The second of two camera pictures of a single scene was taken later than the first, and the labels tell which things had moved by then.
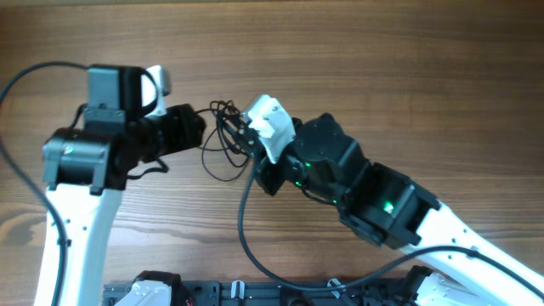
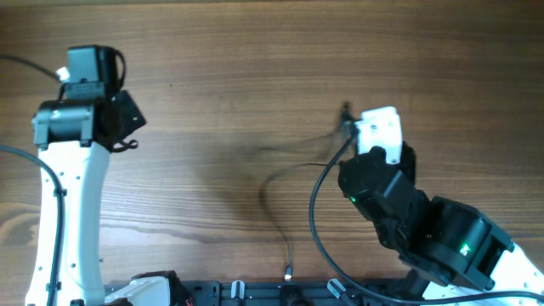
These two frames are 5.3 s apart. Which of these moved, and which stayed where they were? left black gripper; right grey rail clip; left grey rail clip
Moved: left black gripper
Stayed: left grey rail clip; right grey rail clip
